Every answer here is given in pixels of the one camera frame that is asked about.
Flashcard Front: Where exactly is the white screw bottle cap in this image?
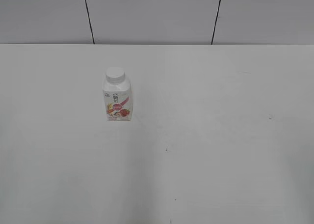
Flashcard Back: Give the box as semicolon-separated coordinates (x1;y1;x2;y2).
105;67;126;84

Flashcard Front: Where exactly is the white yili changqing yogurt bottle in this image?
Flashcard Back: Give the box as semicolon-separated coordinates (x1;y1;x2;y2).
103;78;133;121

